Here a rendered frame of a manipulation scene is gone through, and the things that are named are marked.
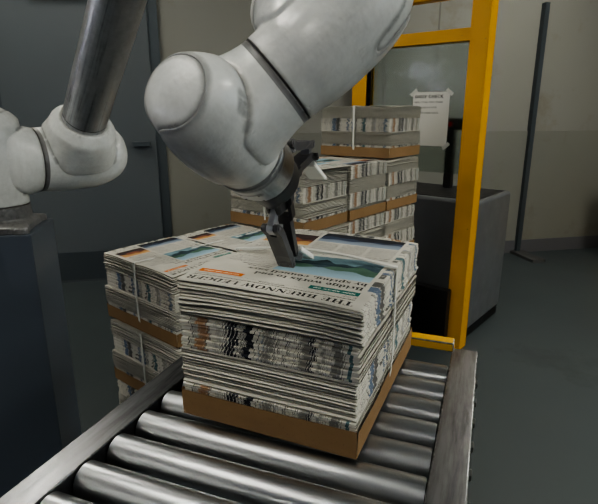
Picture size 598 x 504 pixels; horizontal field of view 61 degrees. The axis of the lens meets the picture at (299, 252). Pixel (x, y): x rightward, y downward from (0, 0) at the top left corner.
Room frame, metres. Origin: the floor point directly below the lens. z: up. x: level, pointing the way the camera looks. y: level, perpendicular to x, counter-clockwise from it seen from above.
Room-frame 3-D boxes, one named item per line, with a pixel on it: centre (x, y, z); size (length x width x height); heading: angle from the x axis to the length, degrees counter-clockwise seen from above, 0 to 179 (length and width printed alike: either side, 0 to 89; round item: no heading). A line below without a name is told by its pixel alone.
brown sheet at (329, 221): (1.99, 0.04, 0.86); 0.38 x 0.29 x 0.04; 51
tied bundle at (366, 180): (2.22, -0.15, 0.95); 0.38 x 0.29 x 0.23; 50
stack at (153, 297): (1.89, 0.12, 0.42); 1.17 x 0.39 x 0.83; 140
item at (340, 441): (0.71, 0.02, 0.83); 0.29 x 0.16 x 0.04; 67
